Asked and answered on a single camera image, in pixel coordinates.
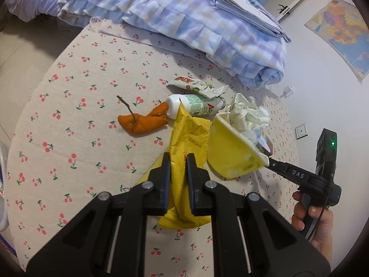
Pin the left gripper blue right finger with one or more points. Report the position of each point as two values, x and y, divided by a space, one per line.
199 197

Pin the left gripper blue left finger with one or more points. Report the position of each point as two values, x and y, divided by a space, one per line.
158 197

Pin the orange peel with stem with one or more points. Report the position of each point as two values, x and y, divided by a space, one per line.
135 123

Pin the white AD milk bottle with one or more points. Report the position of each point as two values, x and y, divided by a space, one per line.
194 104

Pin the white plastic trash basin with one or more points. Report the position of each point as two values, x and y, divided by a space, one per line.
4 223

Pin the brown cardboard box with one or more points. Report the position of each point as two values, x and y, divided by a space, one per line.
264 145

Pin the cherry print mattress cover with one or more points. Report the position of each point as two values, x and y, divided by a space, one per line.
68 145

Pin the flat printed snack wrapper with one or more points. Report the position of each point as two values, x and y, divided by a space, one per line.
198 86

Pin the blue plaid ruffled blanket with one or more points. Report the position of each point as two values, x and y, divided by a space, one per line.
255 58

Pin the folded striped sheet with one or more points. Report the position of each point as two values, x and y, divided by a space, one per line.
255 14

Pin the white wall switch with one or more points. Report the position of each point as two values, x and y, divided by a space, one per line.
301 131

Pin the white wall plug charger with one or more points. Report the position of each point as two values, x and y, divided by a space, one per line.
287 92

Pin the colourful wall map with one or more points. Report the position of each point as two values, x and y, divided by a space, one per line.
341 26

